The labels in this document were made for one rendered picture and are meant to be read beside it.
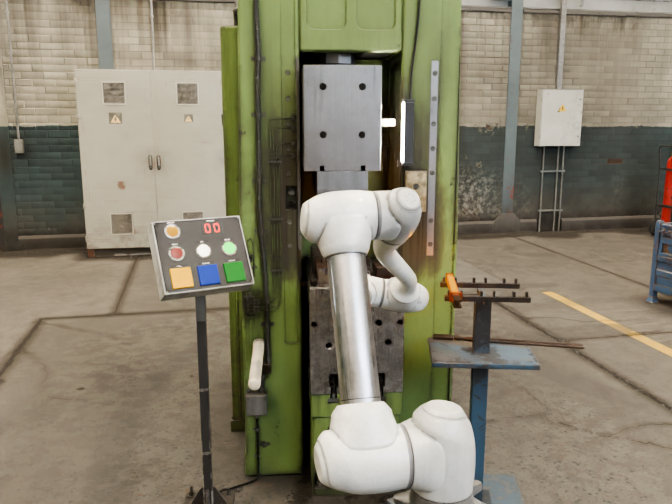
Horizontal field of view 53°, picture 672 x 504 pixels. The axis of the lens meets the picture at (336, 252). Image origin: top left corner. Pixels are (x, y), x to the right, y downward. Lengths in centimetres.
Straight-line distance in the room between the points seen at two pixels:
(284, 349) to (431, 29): 145
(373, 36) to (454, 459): 172
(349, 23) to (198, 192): 539
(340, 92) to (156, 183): 549
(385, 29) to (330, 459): 177
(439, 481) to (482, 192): 790
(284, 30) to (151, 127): 525
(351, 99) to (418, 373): 122
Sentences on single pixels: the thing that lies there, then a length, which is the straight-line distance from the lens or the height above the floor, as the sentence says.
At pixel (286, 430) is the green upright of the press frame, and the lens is 305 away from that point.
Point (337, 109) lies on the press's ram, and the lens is 261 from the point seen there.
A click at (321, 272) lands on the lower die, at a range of 267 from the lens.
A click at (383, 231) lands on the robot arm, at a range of 175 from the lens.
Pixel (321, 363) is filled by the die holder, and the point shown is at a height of 60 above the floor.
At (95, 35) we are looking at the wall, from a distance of 866.
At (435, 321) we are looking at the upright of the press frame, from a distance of 295.
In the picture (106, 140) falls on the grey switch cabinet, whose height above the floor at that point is 133.
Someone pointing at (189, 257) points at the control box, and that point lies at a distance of 249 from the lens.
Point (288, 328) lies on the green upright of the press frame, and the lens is 288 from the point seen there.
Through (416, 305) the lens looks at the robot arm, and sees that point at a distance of 231.
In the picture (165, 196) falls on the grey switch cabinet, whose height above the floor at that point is 69.
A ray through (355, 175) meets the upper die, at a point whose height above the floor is 135.
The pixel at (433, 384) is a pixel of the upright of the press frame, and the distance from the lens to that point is 305.
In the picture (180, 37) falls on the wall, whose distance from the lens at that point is 859.
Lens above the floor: 157
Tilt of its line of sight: 11 degrees down
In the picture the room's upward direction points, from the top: straight up
